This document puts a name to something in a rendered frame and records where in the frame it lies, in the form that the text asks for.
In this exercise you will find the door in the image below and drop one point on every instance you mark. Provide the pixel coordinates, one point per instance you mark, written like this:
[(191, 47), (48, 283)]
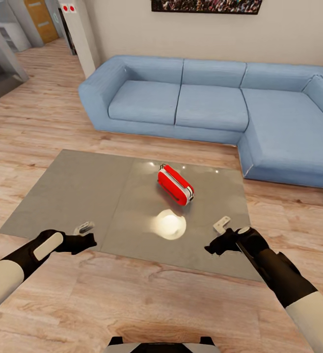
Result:
[(42, 20)]

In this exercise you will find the radio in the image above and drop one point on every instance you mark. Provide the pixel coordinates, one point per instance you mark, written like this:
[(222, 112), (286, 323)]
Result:
[(178, 188)]

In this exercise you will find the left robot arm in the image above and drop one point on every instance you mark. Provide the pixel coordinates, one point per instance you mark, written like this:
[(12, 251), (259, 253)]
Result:
[(16, 267)]

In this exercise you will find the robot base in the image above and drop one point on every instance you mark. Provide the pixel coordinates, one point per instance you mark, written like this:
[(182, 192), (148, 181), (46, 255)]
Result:
[(117, 346)]

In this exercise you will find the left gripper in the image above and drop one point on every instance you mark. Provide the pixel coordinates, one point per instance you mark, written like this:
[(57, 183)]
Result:
[(82, 243)]

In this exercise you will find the coffee table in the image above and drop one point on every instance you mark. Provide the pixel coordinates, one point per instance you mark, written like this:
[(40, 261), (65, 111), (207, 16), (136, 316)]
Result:
[(133, 215)]

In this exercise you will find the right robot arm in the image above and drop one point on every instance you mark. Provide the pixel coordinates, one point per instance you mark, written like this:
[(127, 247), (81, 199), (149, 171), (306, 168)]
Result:
[(299, 297)]

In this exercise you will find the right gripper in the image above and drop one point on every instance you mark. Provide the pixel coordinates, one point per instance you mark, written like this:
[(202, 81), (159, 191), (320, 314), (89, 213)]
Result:
[(220, 244)]

